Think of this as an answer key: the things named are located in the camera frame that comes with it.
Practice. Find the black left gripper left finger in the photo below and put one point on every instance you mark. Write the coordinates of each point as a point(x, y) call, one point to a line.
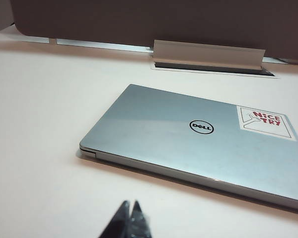
point(123, 223)

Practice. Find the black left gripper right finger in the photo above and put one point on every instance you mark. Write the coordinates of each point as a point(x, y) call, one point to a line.
point(140, 223)

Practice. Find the silver Dell laptop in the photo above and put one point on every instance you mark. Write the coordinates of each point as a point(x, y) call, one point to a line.
point(164, 138)

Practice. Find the white Nice Try sticker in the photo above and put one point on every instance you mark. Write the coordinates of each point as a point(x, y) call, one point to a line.
point(268, 124)

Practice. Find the grey-brown fabric desk divider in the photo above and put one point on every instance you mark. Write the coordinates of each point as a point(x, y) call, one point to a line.
point(139, 19)

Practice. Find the white divider bracket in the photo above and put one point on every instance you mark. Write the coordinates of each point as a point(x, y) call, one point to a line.
point(53, 41)

